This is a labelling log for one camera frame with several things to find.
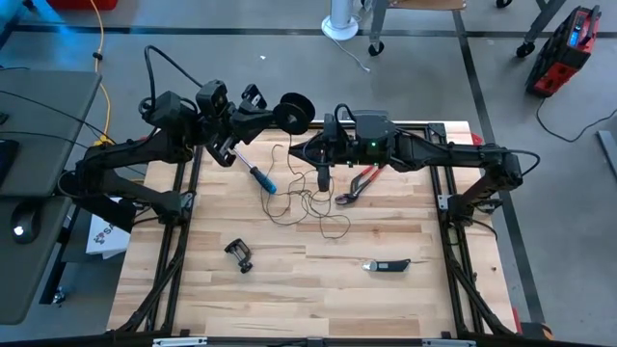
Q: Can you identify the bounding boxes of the black floor cable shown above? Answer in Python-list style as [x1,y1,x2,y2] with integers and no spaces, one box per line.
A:
[535,95,617,144]

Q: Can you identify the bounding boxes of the wooden cart top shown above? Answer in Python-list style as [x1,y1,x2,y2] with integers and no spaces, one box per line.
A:
[388,0,468,12]

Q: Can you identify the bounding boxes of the white printed bag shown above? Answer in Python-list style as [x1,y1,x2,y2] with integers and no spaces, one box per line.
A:
[85,217,132,260]

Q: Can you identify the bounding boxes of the yellow cable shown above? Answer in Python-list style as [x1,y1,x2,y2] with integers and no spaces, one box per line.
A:
[88,0,116,146]

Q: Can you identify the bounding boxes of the white floor cable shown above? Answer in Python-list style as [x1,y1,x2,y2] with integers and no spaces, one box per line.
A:
[331,38,371,73]

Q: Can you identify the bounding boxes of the black computer mouse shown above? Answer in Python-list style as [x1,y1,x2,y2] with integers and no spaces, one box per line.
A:
[10,201,42,246]

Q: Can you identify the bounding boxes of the black angled support beam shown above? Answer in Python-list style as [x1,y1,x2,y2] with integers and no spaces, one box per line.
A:
[53,182,139,233]

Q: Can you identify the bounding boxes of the grey cart leg with caster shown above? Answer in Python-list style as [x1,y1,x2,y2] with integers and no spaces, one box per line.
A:
[367,0,389,58]
[515,0,568,60]

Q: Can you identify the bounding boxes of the red plastic bin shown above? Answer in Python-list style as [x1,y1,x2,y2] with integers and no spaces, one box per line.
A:
[46,0,120,12]

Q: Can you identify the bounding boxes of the black wire spool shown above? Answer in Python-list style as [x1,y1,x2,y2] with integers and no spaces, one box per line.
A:
[272,91,317,136]

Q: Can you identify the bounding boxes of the red-handled pliers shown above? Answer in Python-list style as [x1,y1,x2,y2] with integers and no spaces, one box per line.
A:
[335,163,387,207]

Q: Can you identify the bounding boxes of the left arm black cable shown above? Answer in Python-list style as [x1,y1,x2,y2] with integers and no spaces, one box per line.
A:
[143,43,204,115]

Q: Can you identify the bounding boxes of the white pole base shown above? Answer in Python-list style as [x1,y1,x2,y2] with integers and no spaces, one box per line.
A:
[321,0,361,41]

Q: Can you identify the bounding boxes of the black utility knife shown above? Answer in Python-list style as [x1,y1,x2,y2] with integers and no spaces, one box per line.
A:
[361,257,413,274]

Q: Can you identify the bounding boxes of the thin black cable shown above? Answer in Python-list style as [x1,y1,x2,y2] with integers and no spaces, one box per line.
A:
[0,88,107,139]
[0,131,86,148]

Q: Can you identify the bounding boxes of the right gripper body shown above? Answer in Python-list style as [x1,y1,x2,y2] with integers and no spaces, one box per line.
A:
[308,114,356,192]

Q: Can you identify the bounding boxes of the blue-handled screwdriver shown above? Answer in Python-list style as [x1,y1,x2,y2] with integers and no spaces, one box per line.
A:
[233,148,280,196]

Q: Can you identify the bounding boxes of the red tool case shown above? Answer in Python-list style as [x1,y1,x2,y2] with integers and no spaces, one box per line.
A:
[523,4,603,99]

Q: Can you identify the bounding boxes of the grey desk panel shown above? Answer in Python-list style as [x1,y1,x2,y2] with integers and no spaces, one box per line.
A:
[0,195,73,325]
[0,69,103,199]

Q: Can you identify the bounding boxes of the black C-clamp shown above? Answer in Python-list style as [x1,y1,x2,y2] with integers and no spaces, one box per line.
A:
[223,237,255,275]

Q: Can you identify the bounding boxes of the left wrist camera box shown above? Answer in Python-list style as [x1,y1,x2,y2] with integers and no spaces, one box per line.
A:
[195,79,230,119]

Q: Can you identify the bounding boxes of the silver metal bracket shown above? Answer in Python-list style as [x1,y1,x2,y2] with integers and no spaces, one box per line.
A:
[421,338,477,347]
[152,336,208,347]

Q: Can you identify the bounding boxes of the black aluminium table frame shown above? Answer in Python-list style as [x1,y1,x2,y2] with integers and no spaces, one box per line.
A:
[108,120,520,338]

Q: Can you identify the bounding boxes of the black desk leg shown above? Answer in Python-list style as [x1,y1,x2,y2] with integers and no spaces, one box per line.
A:
[39,214,78,306]

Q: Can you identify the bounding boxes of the thin dark wire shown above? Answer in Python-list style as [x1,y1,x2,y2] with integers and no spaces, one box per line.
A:
[258,134,352,241]

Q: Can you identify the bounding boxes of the black crossbar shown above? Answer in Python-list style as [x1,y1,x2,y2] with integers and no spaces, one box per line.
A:
[0,330,617,347]

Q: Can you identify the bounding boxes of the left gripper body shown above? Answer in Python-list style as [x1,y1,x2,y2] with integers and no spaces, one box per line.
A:
[204,84,279,168]

